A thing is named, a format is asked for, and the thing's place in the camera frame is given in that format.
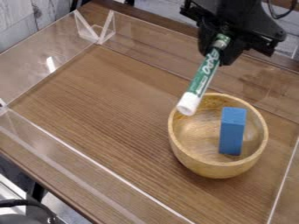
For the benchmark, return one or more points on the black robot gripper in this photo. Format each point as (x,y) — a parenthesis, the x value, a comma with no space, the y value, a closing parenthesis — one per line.
(242,20)

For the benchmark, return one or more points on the green and white marker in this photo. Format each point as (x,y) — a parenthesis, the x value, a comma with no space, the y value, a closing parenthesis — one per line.
(192,98)

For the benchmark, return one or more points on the light wooden bowl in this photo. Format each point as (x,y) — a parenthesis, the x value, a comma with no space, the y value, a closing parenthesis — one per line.
(196,138)

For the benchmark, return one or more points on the blue rectangular block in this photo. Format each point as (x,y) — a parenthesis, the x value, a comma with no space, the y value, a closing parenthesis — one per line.
(233,125)

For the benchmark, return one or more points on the black metal table leg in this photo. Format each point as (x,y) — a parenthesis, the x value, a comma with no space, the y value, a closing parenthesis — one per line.
(38,192)

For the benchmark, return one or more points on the clear acrylic tray wall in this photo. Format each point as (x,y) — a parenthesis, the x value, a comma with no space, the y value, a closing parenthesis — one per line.
(85,125)

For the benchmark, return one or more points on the clear acrylic corner bracket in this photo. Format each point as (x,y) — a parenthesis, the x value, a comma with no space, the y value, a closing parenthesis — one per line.
(97,33)

